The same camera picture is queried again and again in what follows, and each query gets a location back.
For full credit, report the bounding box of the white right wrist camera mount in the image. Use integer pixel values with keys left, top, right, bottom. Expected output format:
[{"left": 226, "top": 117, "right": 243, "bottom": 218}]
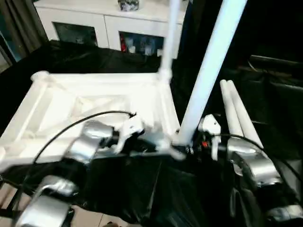
[{"left": 200, "top": 114, "right": 223, "bottom": 162}]

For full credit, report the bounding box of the black long bar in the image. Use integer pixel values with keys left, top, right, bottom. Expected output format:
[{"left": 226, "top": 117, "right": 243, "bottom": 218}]
[{"left": 250, "top": 54, "right": 303, "bottom": 70}]

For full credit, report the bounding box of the blue upright panel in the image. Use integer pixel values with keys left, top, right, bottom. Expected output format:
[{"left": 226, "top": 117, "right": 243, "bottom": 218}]
[{"left": 178, "top": 0, "right": 193, "bottom": 60}]

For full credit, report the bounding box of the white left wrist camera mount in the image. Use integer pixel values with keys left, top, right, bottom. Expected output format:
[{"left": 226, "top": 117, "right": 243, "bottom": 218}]
[{"left": 115, "top": 116, "right": 145, "bottom": 152}]

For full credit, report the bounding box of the white plastic table top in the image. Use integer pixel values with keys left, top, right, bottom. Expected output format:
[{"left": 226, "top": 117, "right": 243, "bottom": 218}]
[{"left": 0, "top": 70, "right": 187, "bottom": 175}]

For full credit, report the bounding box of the white cabinet with glass doors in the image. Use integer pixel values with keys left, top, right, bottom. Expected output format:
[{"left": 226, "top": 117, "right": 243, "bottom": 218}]
[{"left": 34, "top": 0, "right": 186, "bottom": 59}]

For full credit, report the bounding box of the white plastic table leg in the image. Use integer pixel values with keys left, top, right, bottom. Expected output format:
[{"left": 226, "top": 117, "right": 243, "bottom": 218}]
[
  {"left": 176, "top": 0, "right": 249, "bottom": 145},
  {"left": 219, "top": 79, "right": 245, "bottom": 138},
  {"left": 157, "top": 0, "right": 181, "bottom": 84},
  {"left": 226, "top": 80, "right": 265, "bottom": 150}
]

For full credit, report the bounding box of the dark crumpled bag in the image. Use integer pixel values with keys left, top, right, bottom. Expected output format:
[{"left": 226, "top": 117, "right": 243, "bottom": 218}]
[{"left": 117, "top": 0, "right": 141, "bottom": 12}]

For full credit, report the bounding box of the grey curtain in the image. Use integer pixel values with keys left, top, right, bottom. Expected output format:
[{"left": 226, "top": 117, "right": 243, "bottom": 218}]
[{"left": 0, "top": 0, "right": 48, "bottom": 65}]

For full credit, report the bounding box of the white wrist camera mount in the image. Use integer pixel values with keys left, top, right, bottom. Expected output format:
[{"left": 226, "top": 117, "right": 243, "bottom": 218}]
[
  {"left": 200, "top": 114, "right": 223, "bottom": 162},
  {"left": 115, "top": 116, "right": 145, "bottom": 152}
]

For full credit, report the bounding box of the black plastic mat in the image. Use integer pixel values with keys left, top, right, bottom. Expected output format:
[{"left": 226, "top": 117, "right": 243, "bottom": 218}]
[{"left": 0, "top": 40, "right": 303, "bottom": 227}]

